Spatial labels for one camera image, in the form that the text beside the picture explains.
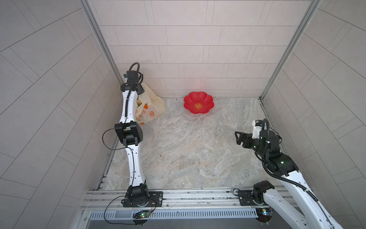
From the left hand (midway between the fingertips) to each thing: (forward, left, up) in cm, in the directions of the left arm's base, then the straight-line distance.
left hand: (138, 87), depth 97 cm
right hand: (-35, -63, 0) cm, 72 cm away
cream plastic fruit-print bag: (-10, -8, -9) cm, 15 cm away
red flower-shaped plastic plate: (+4, -43, -19) cm, 47 cm away
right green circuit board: (-69, -73, -19) cm, 102 cm away
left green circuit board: (-69, -14, -17) cm, 72 cm away
